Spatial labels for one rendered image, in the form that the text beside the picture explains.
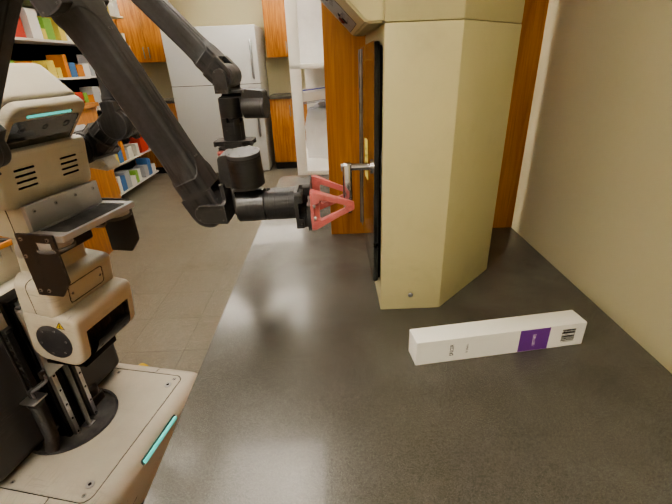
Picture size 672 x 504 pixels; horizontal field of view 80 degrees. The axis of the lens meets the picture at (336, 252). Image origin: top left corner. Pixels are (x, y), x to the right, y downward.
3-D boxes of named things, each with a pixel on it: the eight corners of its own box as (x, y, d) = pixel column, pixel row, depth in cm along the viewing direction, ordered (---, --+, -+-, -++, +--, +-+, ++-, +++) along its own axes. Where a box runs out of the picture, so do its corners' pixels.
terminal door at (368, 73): (365, 223, 101) (364, 46, 83) (377, 284, 73) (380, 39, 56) (362, 224, 101) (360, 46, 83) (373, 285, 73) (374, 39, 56)
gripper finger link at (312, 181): (350, 171, 75) (300, 174, 75) (352, 181, 68) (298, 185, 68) (352, 205, 78) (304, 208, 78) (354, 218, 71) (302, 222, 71)
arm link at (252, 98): (225, 67, 102) (210, 69, 95) (268, 65, 100) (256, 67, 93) (233, 115, 108) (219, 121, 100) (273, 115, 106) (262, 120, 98)
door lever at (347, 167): (372, 213, 71) (371, 208, 73) (372, 160, 67) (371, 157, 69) (342, 214, 71) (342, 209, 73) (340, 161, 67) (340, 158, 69)
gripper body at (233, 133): (252, 147, 104) (249, 118, 100) (213, 149, 104) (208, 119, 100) (256, 143, 109) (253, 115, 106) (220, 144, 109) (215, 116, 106)
